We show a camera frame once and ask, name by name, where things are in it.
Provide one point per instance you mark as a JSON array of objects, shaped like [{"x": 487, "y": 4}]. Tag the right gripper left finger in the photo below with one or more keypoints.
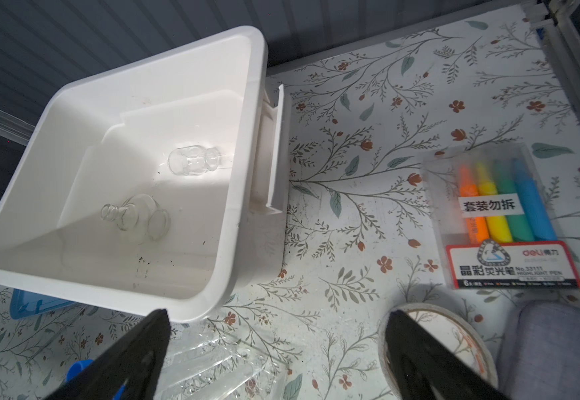
[{"x": 131, "y": 366}]

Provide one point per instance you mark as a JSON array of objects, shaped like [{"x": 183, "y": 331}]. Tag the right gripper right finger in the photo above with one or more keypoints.
[{"x": 424, "y": 369}]

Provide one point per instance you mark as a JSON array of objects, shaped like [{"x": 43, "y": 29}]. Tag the clear plastic test tube rack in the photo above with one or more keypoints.
[{"x": 211, "y": 361}]

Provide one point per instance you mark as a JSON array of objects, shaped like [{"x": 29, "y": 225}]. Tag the clear glass conical flask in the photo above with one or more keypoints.
[{"x": 140, "y": 219}]

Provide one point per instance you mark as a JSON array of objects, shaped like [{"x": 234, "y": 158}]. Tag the white plastic storage bin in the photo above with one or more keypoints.
[{"x": 107, "y": 138}]

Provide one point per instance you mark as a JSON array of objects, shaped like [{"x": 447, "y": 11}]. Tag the small clear glass beaker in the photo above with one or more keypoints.
[{"x": 193, "y": 160}]

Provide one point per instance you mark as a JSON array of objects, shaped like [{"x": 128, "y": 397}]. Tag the blue plastic bin lid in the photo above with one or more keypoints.
[{"x": 26, "y": 304}]

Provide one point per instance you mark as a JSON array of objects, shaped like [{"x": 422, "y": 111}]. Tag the colourful marker pack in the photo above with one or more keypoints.
[{"x": 492, "y": 224}]

